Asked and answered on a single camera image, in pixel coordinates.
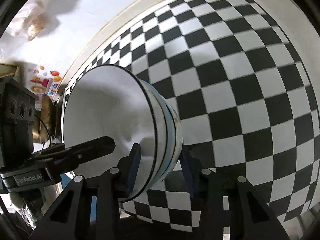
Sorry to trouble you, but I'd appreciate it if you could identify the white bowl blue rim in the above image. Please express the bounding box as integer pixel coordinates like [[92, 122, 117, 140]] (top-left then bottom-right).
[[140, 80, 183, 185]]

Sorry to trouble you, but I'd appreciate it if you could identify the left white gloved hand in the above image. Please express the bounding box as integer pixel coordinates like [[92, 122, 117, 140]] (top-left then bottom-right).
[[9, 185, 62, 229]]

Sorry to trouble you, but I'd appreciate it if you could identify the metal pot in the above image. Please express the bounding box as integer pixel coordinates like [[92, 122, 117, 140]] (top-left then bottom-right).
[[32, 118, 49, 144]]

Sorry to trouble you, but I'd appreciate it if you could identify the wooden cutting board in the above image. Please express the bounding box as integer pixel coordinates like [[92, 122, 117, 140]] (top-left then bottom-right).
[[40, 94, 56, 136]]

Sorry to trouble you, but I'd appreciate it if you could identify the black white checkered mat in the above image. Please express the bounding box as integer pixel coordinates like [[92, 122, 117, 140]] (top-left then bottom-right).
[[63, 0, 319, 222]]

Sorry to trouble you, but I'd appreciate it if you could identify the fruit wall sticker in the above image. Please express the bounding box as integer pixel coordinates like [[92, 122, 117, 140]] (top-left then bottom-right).
[[25, 64, 62, 99]]

